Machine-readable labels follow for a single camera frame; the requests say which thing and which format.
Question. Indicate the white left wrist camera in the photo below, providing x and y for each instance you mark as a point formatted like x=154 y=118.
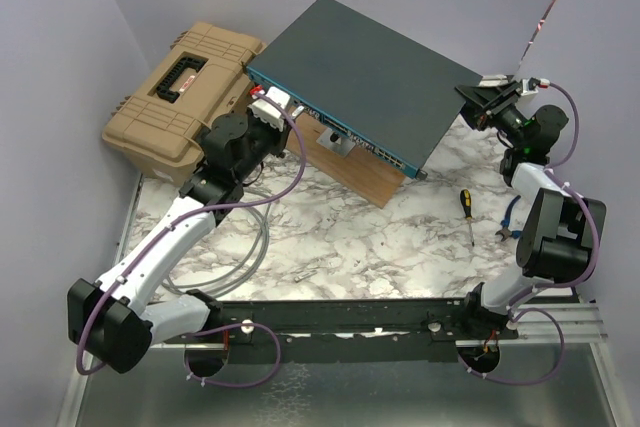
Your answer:
x=267 y=106

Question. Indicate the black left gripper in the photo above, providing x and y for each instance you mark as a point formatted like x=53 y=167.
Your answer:
x=280 y=137

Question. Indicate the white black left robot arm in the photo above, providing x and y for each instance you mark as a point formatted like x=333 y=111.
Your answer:
x=113 y=321

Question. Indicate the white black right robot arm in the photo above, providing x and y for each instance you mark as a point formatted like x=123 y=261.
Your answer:
x=558 y=246

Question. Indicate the blue handled pliers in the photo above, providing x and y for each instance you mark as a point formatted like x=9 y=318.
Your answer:
x=505 y=232

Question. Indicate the yellow black screwdriver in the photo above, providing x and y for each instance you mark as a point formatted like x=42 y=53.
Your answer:
x=466 y=203

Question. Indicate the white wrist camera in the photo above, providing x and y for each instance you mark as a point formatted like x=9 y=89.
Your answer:
x=532 y=85
x=267 y=106

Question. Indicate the metal switch stand bracket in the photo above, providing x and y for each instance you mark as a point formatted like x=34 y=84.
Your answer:
x=335 y=142

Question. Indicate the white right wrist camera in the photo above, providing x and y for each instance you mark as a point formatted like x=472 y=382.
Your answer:
x=532 y=85

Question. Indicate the tan plastic tool case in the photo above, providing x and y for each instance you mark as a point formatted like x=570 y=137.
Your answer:
x=202 y=77

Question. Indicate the wooden base board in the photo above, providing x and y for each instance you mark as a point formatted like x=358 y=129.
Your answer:
x=359 y=171

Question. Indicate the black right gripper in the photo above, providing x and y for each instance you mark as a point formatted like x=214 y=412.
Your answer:
x=496 y=100

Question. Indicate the dark blue network switch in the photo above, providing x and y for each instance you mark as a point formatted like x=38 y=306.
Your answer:
x=389 y=94

